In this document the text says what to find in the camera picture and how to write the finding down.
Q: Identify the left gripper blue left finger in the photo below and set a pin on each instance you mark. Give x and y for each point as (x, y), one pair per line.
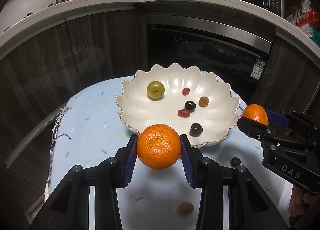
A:
(127, 158)

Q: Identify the yellow-green round fruit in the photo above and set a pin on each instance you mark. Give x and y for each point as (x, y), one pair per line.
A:
(155, 90)

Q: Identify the blueberry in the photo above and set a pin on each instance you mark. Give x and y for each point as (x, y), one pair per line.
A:
(235, 161)

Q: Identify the orange tangerine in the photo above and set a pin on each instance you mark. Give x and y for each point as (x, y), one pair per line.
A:
(159, 146)
(256, 113)

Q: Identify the dark grape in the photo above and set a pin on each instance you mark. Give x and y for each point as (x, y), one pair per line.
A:
(190, 105)

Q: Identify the white scalloped ceramic bowl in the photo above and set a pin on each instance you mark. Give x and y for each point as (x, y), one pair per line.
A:
(138, 111)

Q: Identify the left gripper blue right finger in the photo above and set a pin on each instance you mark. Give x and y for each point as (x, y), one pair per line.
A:
(190, 157)

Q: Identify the dark plum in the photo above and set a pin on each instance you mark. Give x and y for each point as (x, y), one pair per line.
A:
(196, 130)

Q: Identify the built-in black dishwasher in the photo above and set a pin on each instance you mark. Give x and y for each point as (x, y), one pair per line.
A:
(235, 55)

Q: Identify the light blue patterned tablecloth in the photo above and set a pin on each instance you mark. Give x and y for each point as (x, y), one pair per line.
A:
(89, 131)

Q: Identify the person's right hand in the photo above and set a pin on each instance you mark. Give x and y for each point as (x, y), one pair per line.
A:
(299, 200)

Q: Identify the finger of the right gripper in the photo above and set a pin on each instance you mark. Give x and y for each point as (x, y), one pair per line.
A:
(258, 131)
(278, 119)

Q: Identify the tan longan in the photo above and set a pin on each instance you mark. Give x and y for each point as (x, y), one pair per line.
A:
(186, 208)
(204, 101)

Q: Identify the red plastic bag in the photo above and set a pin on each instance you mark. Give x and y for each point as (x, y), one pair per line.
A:
(305, 19)

